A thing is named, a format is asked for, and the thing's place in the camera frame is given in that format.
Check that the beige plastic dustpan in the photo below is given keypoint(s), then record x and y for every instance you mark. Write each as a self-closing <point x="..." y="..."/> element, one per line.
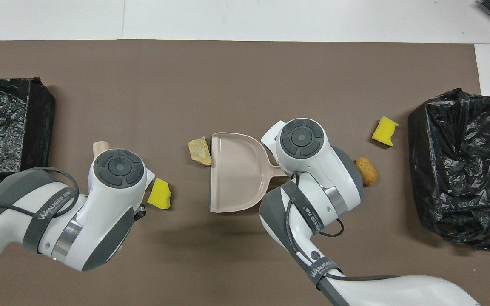
<point x="236" y="178"/>

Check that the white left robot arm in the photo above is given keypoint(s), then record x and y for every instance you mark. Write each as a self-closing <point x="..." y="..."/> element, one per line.
<point x="113" y="170"/>

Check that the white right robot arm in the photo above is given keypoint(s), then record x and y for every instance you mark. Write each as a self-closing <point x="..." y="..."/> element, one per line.
<point x="300" y="140"/>

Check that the pale striped bread piece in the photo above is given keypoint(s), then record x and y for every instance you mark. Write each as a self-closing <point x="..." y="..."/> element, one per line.
<point x="199" y="151"/>

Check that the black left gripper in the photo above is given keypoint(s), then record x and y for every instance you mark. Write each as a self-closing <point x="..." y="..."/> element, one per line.
<point x="140" y="211"/>

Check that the yellow sponge piece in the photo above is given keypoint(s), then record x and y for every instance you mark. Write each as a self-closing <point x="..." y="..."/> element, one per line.
<point x="160" y="195"/>
<point x="384" y="131"/>

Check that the brown oval bread roll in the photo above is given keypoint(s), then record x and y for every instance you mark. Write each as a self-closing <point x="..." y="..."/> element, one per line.
<point x="366" y="171"/>

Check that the brown table mat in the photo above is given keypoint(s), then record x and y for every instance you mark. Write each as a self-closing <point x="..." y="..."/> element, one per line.
<point x="228" y="63"/>

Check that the beige hand brush black bristles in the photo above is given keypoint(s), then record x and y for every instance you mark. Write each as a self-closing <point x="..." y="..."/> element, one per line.
<point x="100" y="148"/>

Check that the crumpled black bag lined bin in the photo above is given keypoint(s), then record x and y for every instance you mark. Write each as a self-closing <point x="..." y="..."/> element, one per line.
<point x="462" y="170"/>

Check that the boxy black bag lined bin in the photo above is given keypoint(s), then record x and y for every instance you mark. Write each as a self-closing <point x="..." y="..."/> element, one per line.
<point x="2" y="123"/>

